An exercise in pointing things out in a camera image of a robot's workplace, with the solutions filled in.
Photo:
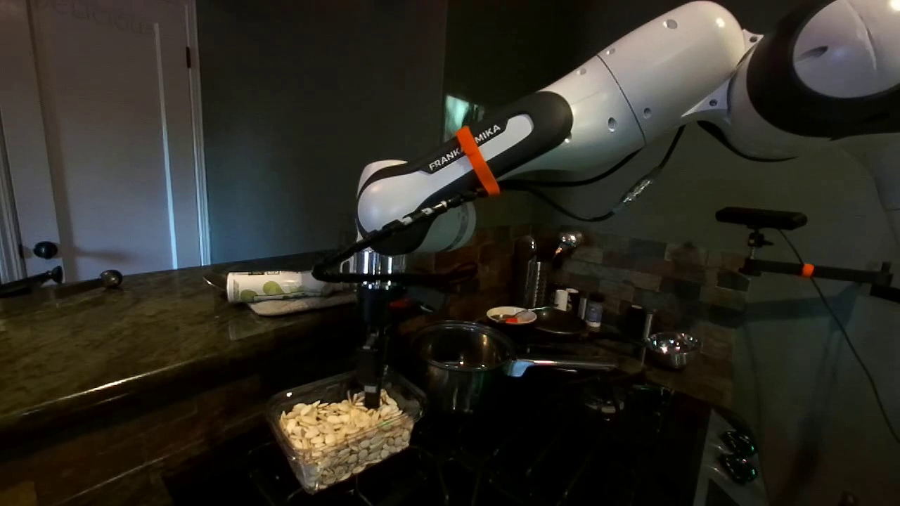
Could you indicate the dark cup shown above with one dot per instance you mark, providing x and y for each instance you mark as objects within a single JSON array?
[{"x": 635, "y": 328}]

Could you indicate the white bowl with red food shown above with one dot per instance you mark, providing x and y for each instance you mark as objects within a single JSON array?
[{"x": 510, "y": 317}]

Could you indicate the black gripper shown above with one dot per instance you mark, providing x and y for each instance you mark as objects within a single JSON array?
[{"x": 384, "y": 303}]

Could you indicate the black camera on stand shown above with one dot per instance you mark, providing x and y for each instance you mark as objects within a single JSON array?
[{"x": 761, "y": 219}]

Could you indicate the black round door knob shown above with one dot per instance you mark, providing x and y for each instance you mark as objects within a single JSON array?
[{"x": 45, "y": 252}]

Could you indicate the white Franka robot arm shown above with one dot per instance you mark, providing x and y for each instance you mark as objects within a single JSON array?
[{"x": 655, "y": 85}]

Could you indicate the white door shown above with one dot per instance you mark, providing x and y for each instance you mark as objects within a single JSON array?
[{"x": 102, "y": 141}]

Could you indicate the steel faucet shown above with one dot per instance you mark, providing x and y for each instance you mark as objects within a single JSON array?
[{"x": 534, "y": 272}]

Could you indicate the black stove knob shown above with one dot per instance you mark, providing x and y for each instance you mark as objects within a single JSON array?
[
  {"x": 744, "y": 439},
  {"x": 740, "y": 467}
]

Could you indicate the paper towel roll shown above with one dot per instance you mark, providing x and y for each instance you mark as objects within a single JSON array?
[{"x": 282, "y": 285}]

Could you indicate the small white cup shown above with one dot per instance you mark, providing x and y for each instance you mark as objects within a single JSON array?
[{"x": 567, "y": 299}]

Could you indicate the black gas stove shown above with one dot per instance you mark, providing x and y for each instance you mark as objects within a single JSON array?
[{"x": 564, "y": 439}]

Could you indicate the black rod with ball end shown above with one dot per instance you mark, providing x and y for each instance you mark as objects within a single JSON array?
[{"x": 110, "y": 279}]

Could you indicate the small dark jar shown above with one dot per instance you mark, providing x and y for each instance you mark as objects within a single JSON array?
[{"x": 593, "y": 311}]

